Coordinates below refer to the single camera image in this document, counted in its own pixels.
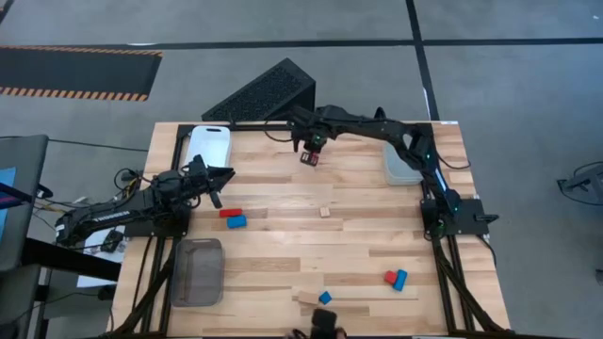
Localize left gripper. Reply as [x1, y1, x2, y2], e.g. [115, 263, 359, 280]
[181, 153, 236, 210]

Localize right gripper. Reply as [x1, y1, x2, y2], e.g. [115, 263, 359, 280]
[290, 105, 334, 166]

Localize white plastic bin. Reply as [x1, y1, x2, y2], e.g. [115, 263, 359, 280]
[183, 124, 233, 170]

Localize black perforated case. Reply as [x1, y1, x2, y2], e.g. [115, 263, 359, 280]
[201, 56, 317, 122]

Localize clear plastic bin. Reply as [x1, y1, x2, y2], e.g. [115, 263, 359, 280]
[382, 140, 425, 186]

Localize smoky dark plastic bin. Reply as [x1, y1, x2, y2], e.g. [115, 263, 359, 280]
[170, 237, 225, 308]

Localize small black controller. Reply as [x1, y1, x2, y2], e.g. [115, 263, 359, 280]
[100, 228, 125, 254]

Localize white paper sheet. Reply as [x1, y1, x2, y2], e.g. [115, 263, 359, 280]
[76, 224, 127, 289]

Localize black device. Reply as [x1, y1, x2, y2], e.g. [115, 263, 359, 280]
[308, 308, 340, 339]

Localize black desk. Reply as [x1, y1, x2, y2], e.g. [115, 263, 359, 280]
[21, 237, 122, 283]

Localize black hazard-striped floor mat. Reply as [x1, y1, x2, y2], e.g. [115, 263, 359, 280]
[0, 44, 164, 103]

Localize blue flat panel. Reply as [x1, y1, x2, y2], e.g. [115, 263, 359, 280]
[0, 167, 18, 241]

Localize black tripod base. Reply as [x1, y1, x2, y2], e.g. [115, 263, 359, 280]
[556, 161, 603, 207]

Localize black aluminium table frame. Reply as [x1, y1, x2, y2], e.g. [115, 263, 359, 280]
[106, 121, 510, 339]

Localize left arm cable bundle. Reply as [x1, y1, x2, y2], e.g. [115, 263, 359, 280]
[32, 167, 147, 227]

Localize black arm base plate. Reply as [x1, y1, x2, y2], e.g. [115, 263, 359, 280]
[420, 197, 500, 237]
[124, 206, 190, 239]

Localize thin black floor cable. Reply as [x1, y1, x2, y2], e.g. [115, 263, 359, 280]
[46, 137, 150, 153]

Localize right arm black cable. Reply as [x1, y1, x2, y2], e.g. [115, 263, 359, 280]
[434, 149, 472, 171]

